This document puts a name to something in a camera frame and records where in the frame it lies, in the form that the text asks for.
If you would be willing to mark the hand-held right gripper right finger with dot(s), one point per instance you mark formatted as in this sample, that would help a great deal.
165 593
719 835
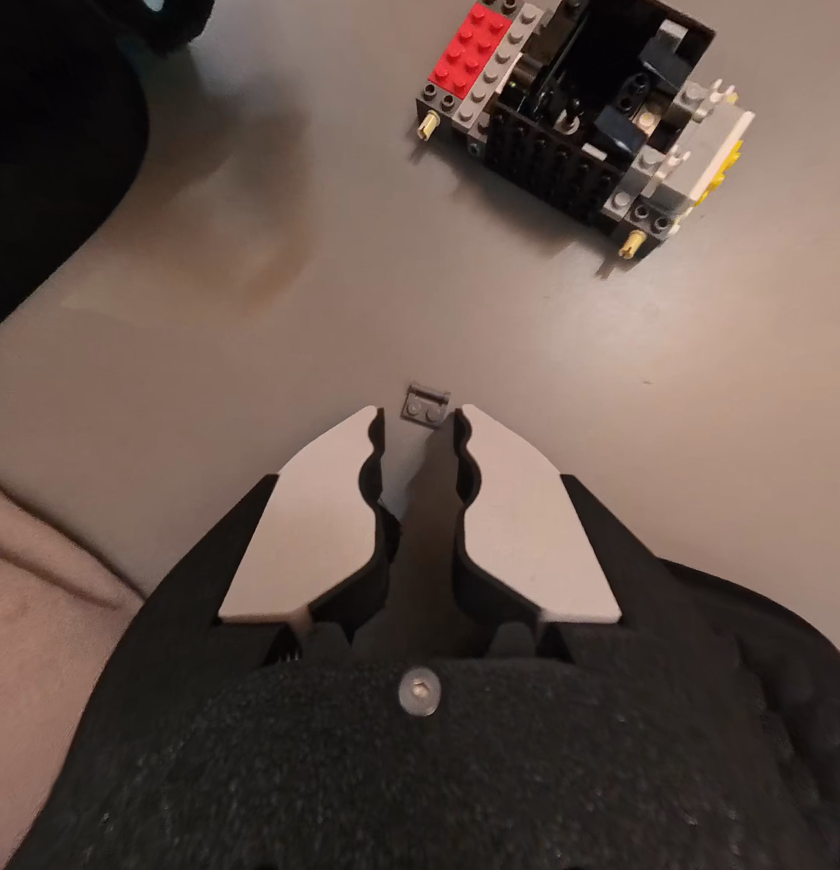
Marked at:
529 537

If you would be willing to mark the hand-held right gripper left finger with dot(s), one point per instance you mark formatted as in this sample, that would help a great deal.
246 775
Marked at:
311 530

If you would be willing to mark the grey desk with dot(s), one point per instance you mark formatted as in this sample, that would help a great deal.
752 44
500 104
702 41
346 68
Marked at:
189 408

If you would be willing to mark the black and grey brick model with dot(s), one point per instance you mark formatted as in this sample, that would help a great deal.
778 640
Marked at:
549 156

